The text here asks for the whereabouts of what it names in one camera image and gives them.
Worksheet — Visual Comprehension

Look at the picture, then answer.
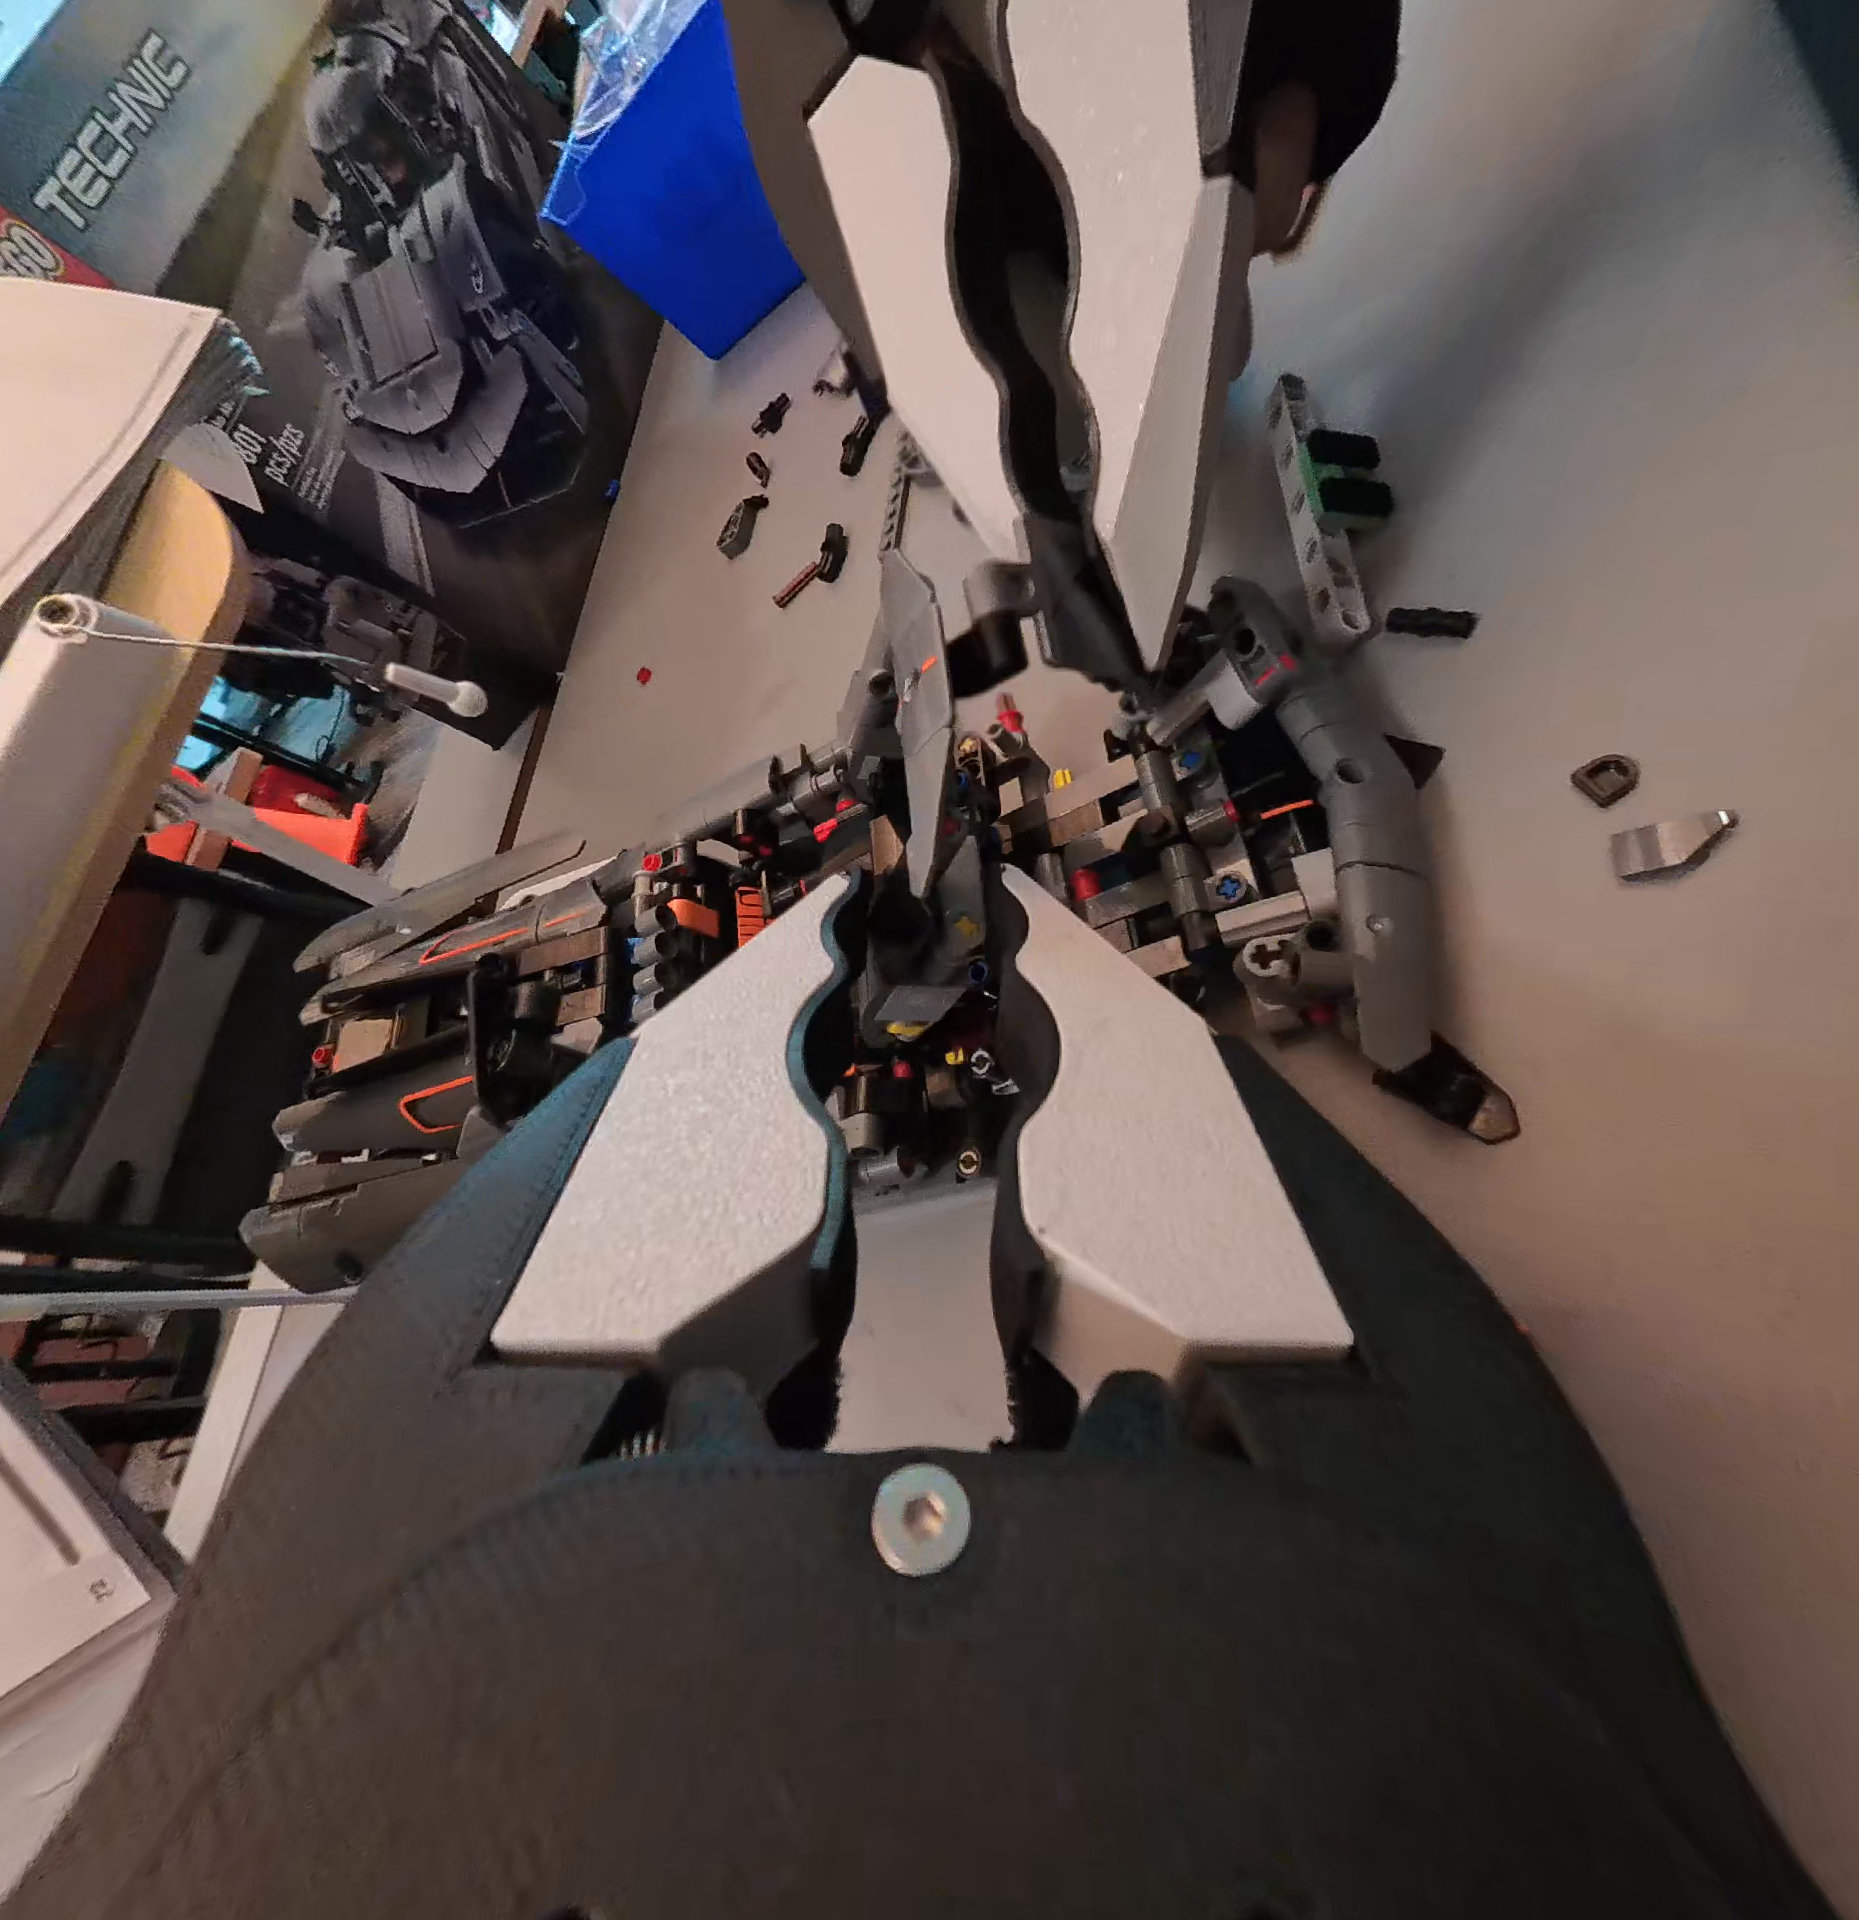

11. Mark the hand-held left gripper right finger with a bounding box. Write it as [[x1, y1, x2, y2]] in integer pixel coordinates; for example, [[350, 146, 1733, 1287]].
[[993, 866, 1356, 1411]]

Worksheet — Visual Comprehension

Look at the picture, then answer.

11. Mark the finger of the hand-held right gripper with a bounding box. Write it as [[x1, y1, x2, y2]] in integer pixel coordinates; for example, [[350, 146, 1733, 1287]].
[[804, 53, 1129, 669], [1000, 0, 1259, 674]]

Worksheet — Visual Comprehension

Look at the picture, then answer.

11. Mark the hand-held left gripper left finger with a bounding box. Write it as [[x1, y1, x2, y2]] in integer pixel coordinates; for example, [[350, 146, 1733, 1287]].
[[486, 872, 871, 1401]]

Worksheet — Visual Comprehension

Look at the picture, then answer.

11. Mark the light grey beam with tiles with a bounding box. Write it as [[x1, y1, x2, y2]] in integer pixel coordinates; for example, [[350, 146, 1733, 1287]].
[[1262, 372, 1402, 644]]

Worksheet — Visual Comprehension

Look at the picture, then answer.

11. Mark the grey lego car model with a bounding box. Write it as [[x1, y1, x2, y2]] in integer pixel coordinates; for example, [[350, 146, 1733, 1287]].
[[240, 544, 1448, 1301]]

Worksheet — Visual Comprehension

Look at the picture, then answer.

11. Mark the grey lego beam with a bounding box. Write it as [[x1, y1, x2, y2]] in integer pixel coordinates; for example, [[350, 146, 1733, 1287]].
[[873, 432, 948, 561]]

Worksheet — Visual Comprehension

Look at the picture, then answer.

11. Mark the dark red lego axle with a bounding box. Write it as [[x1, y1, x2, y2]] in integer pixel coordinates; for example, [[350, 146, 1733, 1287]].
[[768, 519, 851, 611]]

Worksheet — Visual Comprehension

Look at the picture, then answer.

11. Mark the dark printed set box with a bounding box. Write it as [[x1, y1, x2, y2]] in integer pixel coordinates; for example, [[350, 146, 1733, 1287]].
[[0, 0, 664, 752]]

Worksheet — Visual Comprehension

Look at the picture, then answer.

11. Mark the person's right hand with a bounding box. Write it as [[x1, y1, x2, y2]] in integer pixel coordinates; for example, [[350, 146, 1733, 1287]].
[[1245, 85, 1331, 258]]

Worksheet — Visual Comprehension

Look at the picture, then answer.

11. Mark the blue plastic bin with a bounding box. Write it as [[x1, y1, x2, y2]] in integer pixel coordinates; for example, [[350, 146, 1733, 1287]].
[[540, 0, 804, 360]]

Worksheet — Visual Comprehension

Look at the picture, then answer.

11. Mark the clear plastic parts bag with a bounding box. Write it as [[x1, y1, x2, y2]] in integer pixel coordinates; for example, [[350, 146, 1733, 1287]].
[[563, 0, 720, 129]]

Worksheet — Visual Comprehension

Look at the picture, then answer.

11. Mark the orange plastic bin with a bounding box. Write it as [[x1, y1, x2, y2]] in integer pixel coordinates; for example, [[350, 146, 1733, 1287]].
[[147, 764, 376, 875]]

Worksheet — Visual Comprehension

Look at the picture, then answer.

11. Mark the white knobbed rod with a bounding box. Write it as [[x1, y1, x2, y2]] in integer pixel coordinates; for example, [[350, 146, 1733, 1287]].
[[376, 658, 489, 726]]

